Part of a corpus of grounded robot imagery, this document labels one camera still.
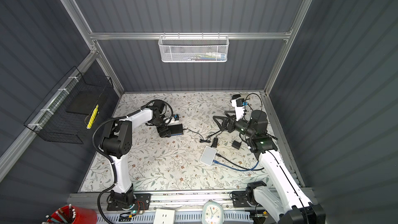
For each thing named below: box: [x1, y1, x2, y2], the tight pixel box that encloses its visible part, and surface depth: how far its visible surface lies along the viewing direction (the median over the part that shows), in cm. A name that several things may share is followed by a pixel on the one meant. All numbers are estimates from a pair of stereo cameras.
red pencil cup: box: [46, 205, 98, 224], surface depth 61 cm
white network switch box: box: [199, 145, 218, 167], surface depth 89 cm
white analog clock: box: [201, 200, 225, 224], surface depth 69 cm
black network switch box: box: [167, 123, 184, 136], surface depth 99 cm
